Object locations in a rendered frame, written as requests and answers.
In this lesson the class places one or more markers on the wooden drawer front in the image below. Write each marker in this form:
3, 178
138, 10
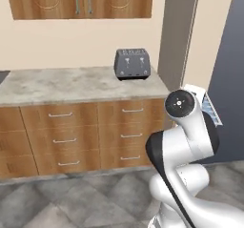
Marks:
111, 136
12, 144
111, 158
9, 120
38, 119
47, 166
152, 111
41, 144

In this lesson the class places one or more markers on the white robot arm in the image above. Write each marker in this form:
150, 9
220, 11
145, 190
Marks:
190, 142

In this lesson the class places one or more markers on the dark grey toaster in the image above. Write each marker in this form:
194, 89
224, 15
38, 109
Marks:
132, 65

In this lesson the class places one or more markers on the dark grey fridge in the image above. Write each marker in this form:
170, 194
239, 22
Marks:
230, 79

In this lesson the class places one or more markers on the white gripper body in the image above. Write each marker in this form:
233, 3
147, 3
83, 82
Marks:
194, 89

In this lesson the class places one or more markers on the grey tall side panel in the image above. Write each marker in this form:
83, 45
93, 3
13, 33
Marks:
178, 31

